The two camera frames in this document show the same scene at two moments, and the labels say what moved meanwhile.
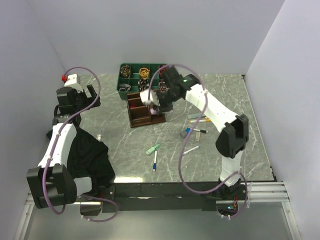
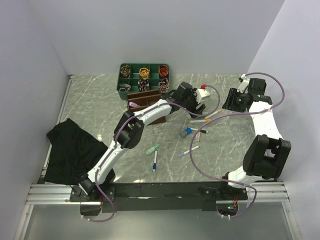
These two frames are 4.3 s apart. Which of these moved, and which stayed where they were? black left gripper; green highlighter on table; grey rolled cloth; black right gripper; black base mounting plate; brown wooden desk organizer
Moved: black left gripper; black right gripper
Stayed: brown wooden desk organizer; grey rolled cloth; black base mounting plate; green highlighter on table
